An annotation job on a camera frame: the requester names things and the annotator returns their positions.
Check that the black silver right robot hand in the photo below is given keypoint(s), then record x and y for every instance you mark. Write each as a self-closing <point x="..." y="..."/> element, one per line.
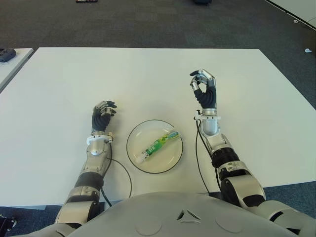
<point x="209" y="96"/>

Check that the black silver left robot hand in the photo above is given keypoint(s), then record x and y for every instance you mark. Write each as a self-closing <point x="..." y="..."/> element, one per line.
<point x="100" y="122"/>

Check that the green white toothpaste tube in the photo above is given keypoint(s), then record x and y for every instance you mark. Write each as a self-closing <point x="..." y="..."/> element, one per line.
<point x="156" y="145"/>

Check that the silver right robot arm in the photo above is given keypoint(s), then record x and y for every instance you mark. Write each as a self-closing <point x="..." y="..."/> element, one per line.
<point x="237" y="177"/>

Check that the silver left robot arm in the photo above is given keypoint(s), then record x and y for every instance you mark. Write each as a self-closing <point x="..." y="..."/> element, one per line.
<point x="95" y="158"/>

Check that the white plate with black rim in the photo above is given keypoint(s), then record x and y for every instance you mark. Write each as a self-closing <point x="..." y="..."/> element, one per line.
<point x="170" y="158"/>

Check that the white side table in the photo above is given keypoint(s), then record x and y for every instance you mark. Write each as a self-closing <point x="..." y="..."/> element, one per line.
<point x="14" y="66"/>

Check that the black controller device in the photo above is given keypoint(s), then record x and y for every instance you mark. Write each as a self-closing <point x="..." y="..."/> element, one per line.
<point x="6" y="54"/>

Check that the grey robot torso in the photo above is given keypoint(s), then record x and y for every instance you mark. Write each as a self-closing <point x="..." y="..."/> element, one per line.
<point x="172" y="217"/>

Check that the black red floor object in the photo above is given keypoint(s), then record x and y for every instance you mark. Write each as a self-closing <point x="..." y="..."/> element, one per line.
<point x="86" y="1"/>

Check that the white background table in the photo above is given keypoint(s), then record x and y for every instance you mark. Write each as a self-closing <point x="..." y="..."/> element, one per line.
<point x="296" y="7"/>

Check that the black wheeled base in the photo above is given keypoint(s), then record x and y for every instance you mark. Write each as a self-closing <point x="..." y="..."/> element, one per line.
<point x="7" y="223"/>

